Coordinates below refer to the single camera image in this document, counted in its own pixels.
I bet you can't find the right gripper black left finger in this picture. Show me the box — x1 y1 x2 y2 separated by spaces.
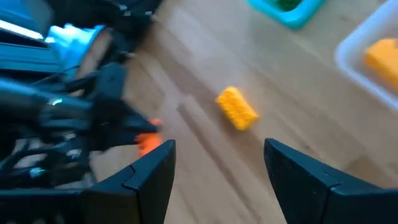
82 139 177 224

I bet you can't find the black aluminium table frame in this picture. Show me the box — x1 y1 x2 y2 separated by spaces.
0 18 65 73

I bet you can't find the teal plastic bin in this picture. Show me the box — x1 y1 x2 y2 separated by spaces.
247 0 328 31

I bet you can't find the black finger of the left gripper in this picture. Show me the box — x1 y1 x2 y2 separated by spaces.
91 136 146 152
119 111 159 134

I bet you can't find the orange toy brick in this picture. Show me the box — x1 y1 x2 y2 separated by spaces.
136 118 164 157

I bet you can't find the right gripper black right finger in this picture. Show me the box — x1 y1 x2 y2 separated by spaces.
264 138 398 224

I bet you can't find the yellow toy brick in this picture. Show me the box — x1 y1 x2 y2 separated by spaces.
215 86 260 131
363 37 398 91

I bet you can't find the clear plastic bin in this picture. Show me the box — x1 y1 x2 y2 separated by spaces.
334 0 398 113

